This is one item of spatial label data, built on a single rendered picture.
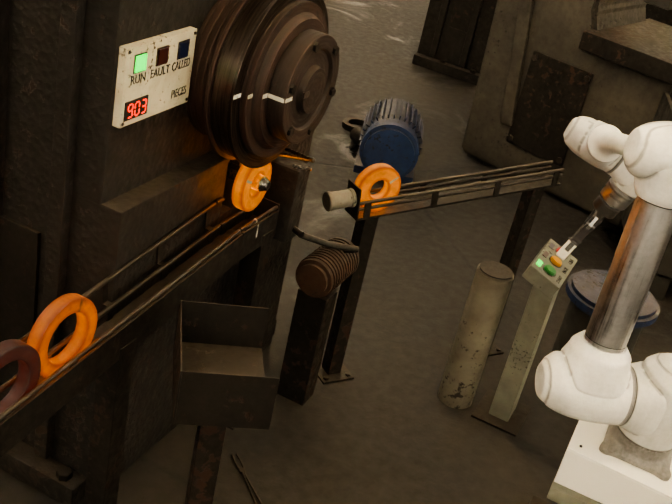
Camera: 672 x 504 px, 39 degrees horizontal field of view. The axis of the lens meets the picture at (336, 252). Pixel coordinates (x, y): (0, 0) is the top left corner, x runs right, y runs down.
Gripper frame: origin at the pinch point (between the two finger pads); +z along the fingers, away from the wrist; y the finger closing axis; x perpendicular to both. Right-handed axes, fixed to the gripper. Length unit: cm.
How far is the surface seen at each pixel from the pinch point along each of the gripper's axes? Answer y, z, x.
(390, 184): 10, 16, -53
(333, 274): 36, 37, -47
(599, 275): -46, 22, 17
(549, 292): 4.8, 12.5, 4.7
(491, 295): 2.6, 27.6, -7.6
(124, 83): 108, -15, -97
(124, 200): 104, 13, -87
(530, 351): -2.0, 36.8, 13.6
